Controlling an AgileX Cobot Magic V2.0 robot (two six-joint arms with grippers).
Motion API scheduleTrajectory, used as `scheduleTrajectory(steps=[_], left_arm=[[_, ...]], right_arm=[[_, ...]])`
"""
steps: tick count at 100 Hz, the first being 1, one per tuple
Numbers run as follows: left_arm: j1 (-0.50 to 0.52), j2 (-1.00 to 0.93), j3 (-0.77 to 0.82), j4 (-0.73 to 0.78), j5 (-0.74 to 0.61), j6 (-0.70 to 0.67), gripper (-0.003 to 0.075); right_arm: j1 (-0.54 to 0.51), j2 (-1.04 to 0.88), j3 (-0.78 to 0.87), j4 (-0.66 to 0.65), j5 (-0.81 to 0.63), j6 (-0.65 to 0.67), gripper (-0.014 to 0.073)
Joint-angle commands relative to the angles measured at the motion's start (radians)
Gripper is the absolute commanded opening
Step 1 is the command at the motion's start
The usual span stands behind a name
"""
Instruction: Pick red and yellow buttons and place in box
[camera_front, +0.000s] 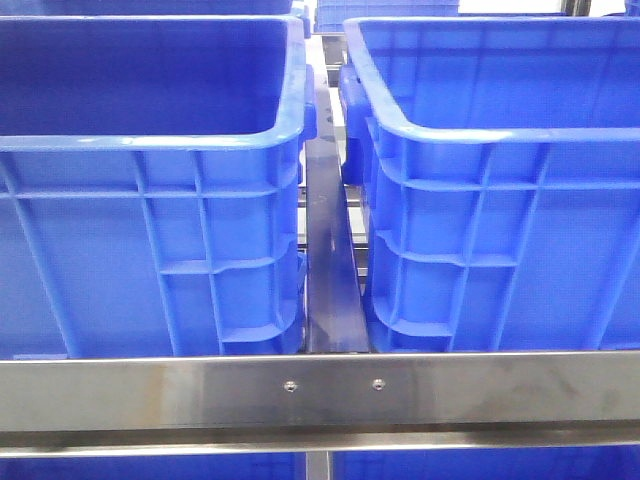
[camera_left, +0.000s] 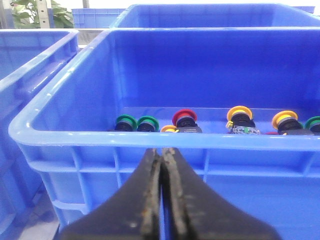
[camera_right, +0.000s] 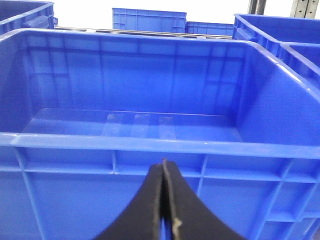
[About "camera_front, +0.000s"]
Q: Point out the steel centre divider bar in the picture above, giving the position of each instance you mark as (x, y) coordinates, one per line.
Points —
(335, 315)

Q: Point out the left blue plastic crate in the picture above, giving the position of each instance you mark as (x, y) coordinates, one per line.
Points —
(149, 185)

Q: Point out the blue plastic crate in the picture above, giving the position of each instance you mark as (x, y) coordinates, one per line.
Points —
(149, 185)
(501, 173)

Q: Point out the right blue plastic crate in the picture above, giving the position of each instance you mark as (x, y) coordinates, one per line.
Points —
(501, 173)

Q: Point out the far right blue crate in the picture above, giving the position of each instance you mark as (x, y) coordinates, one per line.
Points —
(330, 15)

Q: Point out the lower left blue crate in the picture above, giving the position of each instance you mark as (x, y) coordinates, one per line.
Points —
(225, 466)

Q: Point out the lower right blue crate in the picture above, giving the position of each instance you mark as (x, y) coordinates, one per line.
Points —
(600, 462)

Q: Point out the far left blue crate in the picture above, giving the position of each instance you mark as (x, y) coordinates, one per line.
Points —
(297, 9)

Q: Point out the stainless steel front rail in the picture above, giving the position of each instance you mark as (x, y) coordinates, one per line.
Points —
(332, 402)

